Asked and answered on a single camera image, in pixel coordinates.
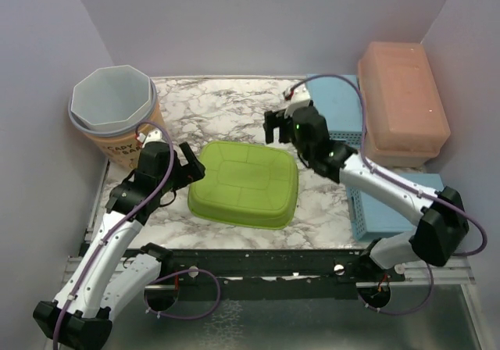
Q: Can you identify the green plastic tray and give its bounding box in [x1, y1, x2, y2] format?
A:
[187, 141, 298, 230]

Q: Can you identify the small blue perforated basket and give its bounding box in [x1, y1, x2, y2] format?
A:
[305, 77, 362, 148]

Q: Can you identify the pink translucent lidded box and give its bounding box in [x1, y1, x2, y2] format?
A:
[358, 42, 451, 168]

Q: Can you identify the large blue perforated basket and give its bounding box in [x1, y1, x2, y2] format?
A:
[343, 171, 444, 242]

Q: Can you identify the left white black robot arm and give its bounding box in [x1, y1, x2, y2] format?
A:
[33, 138, 205, 349]

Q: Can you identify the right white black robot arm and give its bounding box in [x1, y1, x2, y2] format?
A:
[263, 105, 469, 280]

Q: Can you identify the orange capybara bucket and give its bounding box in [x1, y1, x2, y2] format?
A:
[67, 80, 166, 170]

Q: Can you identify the white octagonal inner bin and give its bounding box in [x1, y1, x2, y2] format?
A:
[70, 65, 153, 132]

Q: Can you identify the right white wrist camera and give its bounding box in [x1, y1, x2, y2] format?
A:
[284, 87, 312, 118]

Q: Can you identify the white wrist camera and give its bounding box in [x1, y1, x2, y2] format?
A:
[284, 87, 312, 118]
[136, 128, 164, 148]

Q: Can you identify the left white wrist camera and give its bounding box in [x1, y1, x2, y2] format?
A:
[136, 128, 164, 148]

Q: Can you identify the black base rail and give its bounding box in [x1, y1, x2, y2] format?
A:
[116, 247, 407, 301]

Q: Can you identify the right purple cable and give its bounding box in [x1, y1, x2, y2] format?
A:
[283, 73, 488, 316]

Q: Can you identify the purple cable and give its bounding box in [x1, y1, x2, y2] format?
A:
[51, 120, 222, 350]
[283, 73, 488, 316]

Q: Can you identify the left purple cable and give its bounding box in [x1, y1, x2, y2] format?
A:
[51, 120, 222, 350]

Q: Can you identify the aluminium extrusion rail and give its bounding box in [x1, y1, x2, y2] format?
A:
[65, 254, 476, 289]

